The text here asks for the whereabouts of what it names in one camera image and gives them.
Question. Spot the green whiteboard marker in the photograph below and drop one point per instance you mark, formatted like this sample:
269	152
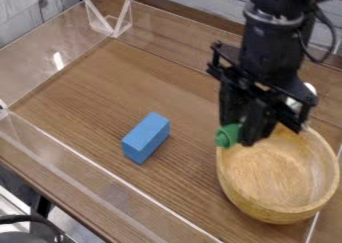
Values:
228	133

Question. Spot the blue rectangular block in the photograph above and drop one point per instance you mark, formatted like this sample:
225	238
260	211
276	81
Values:
146	137

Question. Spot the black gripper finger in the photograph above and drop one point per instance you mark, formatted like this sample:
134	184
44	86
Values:
260	117
233	103

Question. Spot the brown wooden bowl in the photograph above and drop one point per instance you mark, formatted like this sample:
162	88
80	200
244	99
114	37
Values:
284	179

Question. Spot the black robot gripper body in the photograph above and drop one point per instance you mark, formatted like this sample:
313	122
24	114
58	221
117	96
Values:
265	65

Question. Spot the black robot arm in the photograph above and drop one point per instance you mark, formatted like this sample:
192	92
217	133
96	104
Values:
289	8

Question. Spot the clear acrylic corner bracket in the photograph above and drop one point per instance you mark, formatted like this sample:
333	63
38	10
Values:
108	24

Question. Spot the black metal table frame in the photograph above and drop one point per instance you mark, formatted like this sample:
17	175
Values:
44	230

